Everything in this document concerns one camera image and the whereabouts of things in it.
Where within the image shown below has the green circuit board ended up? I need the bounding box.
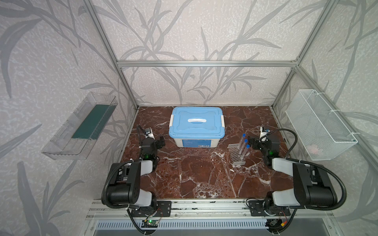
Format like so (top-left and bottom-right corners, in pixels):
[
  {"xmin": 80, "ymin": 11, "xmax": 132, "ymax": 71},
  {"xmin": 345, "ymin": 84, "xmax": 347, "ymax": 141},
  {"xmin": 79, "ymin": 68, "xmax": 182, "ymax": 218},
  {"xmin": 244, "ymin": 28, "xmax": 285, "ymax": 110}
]
[{"xmin": 141, "ymin": 220, "xmax": 159, "ymax": 228}]

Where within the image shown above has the clear test tube rack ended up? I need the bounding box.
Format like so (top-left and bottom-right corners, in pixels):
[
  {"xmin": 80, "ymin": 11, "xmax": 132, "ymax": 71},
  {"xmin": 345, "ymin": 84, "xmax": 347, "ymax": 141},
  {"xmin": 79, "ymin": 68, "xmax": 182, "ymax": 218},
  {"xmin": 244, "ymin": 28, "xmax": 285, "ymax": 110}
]
[{"xmin": 227, "ymin": 144, "xmax": 246, "ymax": 166}]

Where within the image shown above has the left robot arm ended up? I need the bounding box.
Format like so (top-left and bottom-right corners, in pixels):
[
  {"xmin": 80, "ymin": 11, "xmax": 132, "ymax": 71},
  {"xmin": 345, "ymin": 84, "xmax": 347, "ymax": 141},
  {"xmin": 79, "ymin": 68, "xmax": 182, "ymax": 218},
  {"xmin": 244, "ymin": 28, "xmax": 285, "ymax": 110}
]
[{"xmin": 101, "ymin": 136, "xmax": 165, "ymax": 211}]

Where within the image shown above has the white wire basket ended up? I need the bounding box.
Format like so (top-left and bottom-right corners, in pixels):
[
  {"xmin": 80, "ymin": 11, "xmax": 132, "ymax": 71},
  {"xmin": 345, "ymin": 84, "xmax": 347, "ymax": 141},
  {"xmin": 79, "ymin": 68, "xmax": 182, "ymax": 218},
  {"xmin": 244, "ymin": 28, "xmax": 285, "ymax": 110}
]
[{"xmin": 285, "ymin": 89, "xmax": 358, "ymax": 161}]

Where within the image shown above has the right black cable conduit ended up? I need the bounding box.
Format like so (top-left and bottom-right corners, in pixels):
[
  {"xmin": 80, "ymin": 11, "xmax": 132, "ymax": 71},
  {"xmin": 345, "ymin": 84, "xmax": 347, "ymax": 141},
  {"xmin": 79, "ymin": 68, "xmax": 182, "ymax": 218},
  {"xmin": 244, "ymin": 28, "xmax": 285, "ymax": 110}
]
[{"xmin": 259, "ymin": 128, "xmax": 347, "ymax": 211}]

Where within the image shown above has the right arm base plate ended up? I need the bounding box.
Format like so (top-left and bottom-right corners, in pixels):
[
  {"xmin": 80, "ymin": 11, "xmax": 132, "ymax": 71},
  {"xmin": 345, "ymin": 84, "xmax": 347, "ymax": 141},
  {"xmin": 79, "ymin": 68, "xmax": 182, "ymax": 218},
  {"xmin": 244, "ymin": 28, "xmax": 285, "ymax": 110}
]
[{"xmin": 246, "ymin": 199, "xmax": 291, "ymax": 217}]

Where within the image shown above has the white plastic bin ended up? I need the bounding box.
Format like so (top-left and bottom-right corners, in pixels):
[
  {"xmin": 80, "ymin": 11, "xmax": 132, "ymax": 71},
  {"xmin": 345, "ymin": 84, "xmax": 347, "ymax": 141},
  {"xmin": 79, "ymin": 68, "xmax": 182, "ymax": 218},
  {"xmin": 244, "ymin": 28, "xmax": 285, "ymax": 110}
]
[{"xmin": 169, "ymin": 114, "xmax": 225, "ymax": 148}]

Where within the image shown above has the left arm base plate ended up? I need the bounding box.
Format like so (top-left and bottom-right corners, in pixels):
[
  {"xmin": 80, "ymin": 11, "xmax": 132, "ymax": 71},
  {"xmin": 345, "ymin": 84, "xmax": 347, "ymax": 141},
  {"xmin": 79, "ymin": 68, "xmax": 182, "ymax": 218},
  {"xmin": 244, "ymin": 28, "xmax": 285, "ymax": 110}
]
[{"xmin": 131, "ymin": 200, "xmax": 172, "ymax": 217}]

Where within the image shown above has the blue plastic lid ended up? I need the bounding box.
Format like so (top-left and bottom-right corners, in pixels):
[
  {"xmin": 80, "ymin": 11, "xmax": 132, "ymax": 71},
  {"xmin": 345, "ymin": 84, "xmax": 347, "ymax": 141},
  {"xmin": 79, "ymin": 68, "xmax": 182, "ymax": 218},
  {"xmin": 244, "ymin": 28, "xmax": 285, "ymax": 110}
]
[{"xmin": 169, "ymin": 107, "xmax": 225, "ymax": 139}]

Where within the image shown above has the aluminium front rail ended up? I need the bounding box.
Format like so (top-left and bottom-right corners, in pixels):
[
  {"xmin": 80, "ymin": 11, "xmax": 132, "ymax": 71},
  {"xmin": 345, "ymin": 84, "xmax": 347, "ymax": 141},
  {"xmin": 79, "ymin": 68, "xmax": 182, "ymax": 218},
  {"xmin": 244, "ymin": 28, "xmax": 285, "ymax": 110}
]
[{"xmin": 85, "ymin": 198, "xmax": 334, "ymax": 221}]

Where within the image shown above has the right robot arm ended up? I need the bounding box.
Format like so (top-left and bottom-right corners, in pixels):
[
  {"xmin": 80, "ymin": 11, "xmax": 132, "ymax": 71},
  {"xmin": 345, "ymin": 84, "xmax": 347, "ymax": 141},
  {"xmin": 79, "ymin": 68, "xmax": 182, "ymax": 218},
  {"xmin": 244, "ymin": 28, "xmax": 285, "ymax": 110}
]
[{"xmin": 246, "ymin": 134, "xmax": 347, "ymax": 216}]

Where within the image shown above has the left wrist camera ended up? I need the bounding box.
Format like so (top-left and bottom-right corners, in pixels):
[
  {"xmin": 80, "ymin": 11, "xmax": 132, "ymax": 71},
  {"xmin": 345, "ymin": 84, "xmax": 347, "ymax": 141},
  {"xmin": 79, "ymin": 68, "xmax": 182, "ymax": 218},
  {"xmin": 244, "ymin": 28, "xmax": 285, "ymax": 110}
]
[{"xmin": 144, "ymin": 127, "xmax": 155, "ymax": 139}]

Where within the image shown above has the clear wall shelf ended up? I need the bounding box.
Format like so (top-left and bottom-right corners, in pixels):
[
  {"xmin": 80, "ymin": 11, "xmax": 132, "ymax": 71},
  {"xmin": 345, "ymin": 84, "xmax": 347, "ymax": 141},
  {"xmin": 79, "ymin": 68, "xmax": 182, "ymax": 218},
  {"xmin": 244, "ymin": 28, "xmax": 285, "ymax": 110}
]
[{"xmin": 41, "ymin": 92, "xmax": 118, "ymax": 160}]

